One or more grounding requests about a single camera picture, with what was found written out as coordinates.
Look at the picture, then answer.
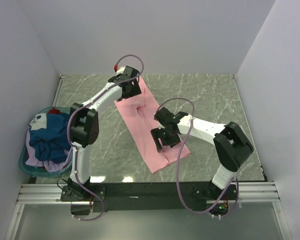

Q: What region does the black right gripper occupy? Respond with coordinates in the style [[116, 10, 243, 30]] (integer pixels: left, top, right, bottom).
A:
[[151, 125, 182, 153]]

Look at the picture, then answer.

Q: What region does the pink t shirt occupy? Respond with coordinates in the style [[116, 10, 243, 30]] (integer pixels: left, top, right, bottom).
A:
[[115, 78, 182, 173]]

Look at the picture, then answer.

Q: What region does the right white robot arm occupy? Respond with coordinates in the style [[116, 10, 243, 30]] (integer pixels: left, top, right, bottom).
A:
[[150, 108, 254, 200]]

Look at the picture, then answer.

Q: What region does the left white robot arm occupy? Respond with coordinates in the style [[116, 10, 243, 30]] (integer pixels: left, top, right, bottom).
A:
[[67, 73, 141, 201]]

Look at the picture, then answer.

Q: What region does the black base beam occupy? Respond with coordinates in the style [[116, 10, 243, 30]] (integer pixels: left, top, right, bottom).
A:
[[60, 181, 238, 215]]

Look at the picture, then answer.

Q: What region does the red garment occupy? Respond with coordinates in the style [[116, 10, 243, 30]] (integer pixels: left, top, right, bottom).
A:
[[48, 107, 62, 115]]

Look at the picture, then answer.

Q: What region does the blue printed t shirt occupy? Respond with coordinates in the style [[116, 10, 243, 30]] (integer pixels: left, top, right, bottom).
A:
[[28, 112, 71, 164]]

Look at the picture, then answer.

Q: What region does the lavender t shirt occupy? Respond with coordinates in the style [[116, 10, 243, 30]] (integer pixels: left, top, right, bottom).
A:
[[25, 130, 69, 173]]

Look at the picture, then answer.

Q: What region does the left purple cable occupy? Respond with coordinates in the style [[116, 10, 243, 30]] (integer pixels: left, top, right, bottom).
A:
[[66, 54, 145, 222]]

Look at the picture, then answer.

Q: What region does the purple cable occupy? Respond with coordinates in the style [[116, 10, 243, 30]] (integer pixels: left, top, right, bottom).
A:
[[66, 54, 145, 222], [156, 97, 240, 218]]

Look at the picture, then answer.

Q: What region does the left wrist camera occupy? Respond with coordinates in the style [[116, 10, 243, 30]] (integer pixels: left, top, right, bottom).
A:
[[115, 66, 140, 82]]

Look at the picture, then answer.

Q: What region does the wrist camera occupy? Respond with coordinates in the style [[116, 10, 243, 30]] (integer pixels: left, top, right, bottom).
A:
[[154, 107, 189, 127], [115, 66, 140, 82]]

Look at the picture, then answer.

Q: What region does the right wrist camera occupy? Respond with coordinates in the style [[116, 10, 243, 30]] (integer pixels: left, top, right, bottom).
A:
[[154, 107, 189, 127]]

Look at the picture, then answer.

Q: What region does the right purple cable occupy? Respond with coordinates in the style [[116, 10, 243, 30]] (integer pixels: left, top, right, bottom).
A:
[[156, 97, 240, 218]]

